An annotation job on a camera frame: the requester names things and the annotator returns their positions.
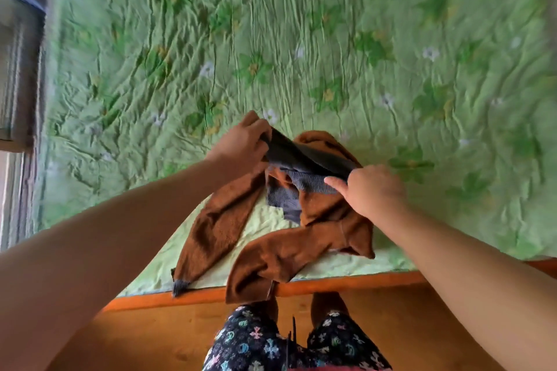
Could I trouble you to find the person's right forearm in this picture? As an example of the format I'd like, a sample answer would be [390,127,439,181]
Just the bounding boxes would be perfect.
[378,205,557,371]

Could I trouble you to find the person's right hand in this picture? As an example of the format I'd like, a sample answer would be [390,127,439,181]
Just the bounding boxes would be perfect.
[324,164,410,224]

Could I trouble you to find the green floral bedsheet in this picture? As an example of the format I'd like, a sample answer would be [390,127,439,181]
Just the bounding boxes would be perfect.
[32,0,557,297]

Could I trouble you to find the sliding glass balcony door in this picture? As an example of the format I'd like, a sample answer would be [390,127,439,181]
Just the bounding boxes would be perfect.
[0,0,49,252]

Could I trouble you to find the person's left forearm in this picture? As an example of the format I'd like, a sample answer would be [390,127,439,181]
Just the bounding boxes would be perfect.
[0,159,236,371]

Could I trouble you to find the person's left hand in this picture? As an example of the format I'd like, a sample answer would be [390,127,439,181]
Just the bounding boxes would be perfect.
[204,110,273,184]

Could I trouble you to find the person's floral patterned trousers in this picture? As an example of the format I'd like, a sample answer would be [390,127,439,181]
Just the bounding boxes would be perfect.
[202,303,392,371]

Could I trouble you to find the person's right leg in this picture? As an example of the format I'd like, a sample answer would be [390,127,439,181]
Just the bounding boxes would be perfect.
[309,291,351,326]

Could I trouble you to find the brown fleece garment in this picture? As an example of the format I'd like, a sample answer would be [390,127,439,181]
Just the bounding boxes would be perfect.
[171,127,376,304]

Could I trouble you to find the wooden bed frame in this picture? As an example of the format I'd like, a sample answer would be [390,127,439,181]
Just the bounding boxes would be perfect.
[100,257,557,314]

